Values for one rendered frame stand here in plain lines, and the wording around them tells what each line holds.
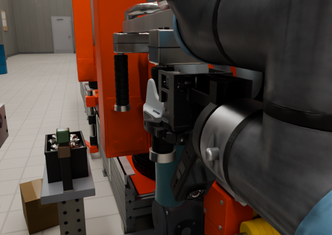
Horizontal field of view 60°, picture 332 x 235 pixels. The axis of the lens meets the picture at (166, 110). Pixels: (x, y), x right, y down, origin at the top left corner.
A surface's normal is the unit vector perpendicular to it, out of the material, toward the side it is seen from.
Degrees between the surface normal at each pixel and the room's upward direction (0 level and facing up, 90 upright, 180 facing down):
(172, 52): 90
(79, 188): 0
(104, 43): 90
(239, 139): 59
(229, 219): 90
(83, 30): 90
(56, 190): 0
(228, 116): 38
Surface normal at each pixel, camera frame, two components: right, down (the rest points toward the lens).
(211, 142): -0.43, 0.22
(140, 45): 0.33, 0.23
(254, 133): -0.67, -0.62
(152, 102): -0.91, 0.10
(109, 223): 0.00, -0.97
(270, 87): -1.00, 0.03
